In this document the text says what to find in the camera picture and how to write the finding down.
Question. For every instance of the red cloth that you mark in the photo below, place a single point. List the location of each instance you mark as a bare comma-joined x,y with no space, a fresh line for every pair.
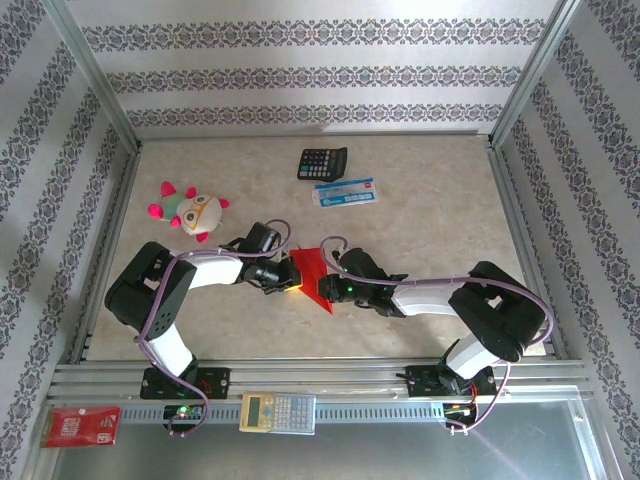
312,270

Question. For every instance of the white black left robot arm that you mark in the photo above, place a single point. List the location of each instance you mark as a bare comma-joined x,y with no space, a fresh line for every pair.
215,270

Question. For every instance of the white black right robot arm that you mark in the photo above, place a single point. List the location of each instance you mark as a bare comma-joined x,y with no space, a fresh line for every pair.
420,300

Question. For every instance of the grey metal sheet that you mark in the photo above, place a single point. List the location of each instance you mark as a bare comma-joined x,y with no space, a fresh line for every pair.
350,455

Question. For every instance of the white pink plush toy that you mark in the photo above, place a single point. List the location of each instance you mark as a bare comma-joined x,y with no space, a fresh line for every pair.
197,215

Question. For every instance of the blue white flat packet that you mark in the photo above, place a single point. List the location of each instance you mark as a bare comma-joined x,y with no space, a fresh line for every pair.
345,194

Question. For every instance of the black desk calculator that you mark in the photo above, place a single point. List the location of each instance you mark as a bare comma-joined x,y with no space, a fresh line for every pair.
320,164

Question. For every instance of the beige grey scientific calculator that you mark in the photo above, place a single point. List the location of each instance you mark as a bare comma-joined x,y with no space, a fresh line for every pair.
277,412

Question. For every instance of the small circuit board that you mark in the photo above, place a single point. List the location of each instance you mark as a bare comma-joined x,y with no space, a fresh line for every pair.
182,412
460,410

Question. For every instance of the red flat packet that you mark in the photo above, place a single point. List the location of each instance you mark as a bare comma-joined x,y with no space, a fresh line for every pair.
80,427

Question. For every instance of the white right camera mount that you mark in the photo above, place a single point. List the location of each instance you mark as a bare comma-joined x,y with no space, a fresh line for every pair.
341,250

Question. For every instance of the long aluminium mounting rail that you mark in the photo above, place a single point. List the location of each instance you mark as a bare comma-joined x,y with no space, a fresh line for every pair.
310,372

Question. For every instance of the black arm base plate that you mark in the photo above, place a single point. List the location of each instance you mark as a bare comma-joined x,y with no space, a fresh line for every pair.
420,382
220,382

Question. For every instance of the thin aluminium edge rail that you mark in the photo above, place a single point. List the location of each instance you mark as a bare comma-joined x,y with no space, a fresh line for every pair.
310,134

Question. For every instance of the aluminium side rail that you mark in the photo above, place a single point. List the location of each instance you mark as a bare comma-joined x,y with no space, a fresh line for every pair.
107,250
522,225

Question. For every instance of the aluminium frame post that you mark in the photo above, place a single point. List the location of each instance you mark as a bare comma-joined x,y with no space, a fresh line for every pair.
96,75
531,75

